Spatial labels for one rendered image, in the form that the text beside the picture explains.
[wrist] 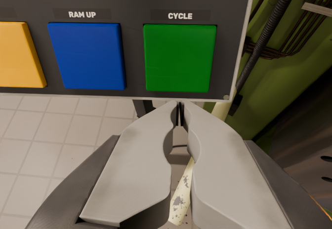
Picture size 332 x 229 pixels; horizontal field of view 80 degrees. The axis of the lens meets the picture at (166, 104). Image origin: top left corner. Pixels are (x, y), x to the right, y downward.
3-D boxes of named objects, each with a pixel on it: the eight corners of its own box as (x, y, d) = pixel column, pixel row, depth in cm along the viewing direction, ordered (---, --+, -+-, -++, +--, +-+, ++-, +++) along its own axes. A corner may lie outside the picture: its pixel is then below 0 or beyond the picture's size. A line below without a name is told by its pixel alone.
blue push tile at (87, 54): (125, 90, 24) (118, 24, 20) (64, 89, 24) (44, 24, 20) (128, 84, 26) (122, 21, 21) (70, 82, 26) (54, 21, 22)
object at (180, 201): (181, 227, 50) (182, 228, 45) (162, 216, 51) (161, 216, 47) (236, 94, 68) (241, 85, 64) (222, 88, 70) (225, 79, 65)
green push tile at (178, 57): (209, 93, 23) (217, 26, 20) (145, 92, 24) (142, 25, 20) (207, 87, 25) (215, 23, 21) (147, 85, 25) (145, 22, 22)
